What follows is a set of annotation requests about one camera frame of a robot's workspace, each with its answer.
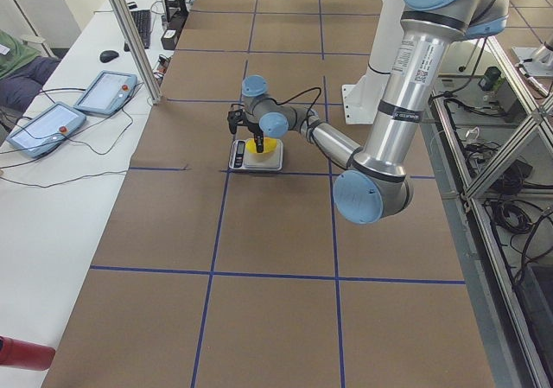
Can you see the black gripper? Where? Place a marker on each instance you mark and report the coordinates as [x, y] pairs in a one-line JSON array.
[[257, 136]]

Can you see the yellow mango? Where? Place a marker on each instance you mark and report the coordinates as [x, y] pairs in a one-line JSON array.
[[270, 145]]

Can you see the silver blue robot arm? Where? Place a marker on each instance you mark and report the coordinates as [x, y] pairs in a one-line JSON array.
[[374, 184]]

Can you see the silver digital kitchen scale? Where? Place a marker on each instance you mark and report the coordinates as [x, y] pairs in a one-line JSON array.
[[242, 160]]

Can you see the far teach pendant tablet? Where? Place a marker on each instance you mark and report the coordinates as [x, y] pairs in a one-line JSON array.
[[107, 93]]

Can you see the teach pendant tablet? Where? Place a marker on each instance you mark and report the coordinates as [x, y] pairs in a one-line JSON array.
[[44, 133], [107, 93]]

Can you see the black keyboard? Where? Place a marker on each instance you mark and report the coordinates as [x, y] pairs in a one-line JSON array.
[[142, 20]]

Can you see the black computer mouse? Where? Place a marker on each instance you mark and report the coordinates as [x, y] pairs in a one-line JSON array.
[[108, 56]]

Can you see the near teach pendant tablet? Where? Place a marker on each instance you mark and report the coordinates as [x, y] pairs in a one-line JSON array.
[[44, 133]]

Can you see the seated person in green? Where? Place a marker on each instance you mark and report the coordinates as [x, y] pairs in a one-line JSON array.
[[24, 72]]

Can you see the red cylinder object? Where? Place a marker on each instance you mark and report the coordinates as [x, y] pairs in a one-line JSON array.
[[25, 355]]

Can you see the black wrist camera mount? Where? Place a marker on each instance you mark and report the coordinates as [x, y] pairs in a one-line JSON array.
[[235, 119]]

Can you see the aluminium frame post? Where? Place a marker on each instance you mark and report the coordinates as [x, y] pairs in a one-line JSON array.
[[131, 36]]

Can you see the aluminium side frame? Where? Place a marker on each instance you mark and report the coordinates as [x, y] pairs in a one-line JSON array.
[[490, 142]]

